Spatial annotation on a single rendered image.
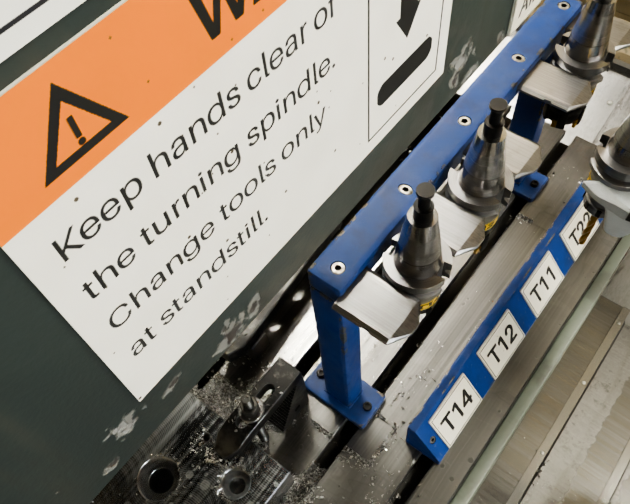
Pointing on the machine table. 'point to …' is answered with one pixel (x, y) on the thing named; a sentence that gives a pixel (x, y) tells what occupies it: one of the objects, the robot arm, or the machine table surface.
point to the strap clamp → (283, 404)
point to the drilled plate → (147, 486)
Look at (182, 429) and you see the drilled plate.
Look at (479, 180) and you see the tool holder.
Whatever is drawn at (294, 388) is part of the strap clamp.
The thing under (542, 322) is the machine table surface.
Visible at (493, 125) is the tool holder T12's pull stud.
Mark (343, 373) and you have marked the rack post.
